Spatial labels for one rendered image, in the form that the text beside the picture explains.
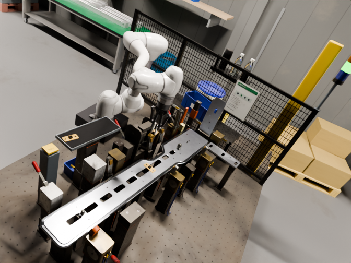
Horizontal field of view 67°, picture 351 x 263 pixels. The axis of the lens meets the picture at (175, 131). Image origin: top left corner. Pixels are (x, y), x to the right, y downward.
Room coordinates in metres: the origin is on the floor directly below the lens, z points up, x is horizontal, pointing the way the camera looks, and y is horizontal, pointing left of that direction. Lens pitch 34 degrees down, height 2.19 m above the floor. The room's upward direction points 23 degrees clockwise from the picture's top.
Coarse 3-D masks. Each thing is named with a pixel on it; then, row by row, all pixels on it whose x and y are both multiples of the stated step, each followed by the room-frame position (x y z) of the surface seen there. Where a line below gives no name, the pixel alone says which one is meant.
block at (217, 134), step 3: (216, 132) 1.93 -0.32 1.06; (219, 132) 1.95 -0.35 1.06; (213, 135) 1.89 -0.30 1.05; (216, 135) 1.89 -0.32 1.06; (219, 135) 1.90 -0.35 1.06; (222, 135) 1.92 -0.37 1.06; (210, 138) 1.89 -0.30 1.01; (213, 138) 1.88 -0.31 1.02; (216, 138) 1.88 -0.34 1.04; (219, 138) 1.87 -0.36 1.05; (222, 138) 1.91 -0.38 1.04; (210, 141) 1.89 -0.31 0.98; (213, 141) 1.88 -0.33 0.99; (216, 141) 1.87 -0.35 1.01; (219, 141) 1.88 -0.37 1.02; (216, 144) 1.87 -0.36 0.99; (210, 147) 1.88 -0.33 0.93
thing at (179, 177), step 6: (174, 174) 1.27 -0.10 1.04; (180, 174) 1.29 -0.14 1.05; (168, 180) 1.26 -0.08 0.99; (174, 180) 1.24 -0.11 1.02; (180, 180) 1.24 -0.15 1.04; (168, 186) 1.25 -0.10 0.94; (174, 186) 1.24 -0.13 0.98; (180, 186) 1.24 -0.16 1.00; (168, 192) 1.25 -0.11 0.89; (174, 192) 1.23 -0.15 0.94; (162, 198) 1.26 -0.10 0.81; (168, 198) 1.24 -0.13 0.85; (174, 198) 1.27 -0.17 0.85; (156, 204) 1.27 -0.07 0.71; (162, 204) 1.25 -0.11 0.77; (168, 204) 1.23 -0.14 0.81; (162, 210) 1.24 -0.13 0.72; (168, 210) 1.25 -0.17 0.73
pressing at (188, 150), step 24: (168, 144) 1.60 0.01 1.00; (192, 144) 1.72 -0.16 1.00; (144, 168) 1.26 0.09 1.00; (168, 168) 1.35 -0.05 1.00; (96, 192) 0.94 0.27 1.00; (120, 192) 1.01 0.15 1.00; (48, 216) 0.71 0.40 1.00; (72, 216) 0.76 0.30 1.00; (96, 216) 0.81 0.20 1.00; (72, 240) 0.65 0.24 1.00
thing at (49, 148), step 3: (51, 144) 0.99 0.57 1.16; (42, 147) 0.95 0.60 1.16; (45, 147) 0.95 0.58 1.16; (48, 147) 0.96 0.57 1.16; (51, 147) 0.97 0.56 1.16; (54, 147) 0.98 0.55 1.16; (45, 150) 0.94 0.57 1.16; (48, 150) 0.94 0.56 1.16; (51, 150) 0.95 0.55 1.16; (54, 150) 0.96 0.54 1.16; (57, 150) 0.97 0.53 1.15; (48, 153) 0.92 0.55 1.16; (51, 153) 0.94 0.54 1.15
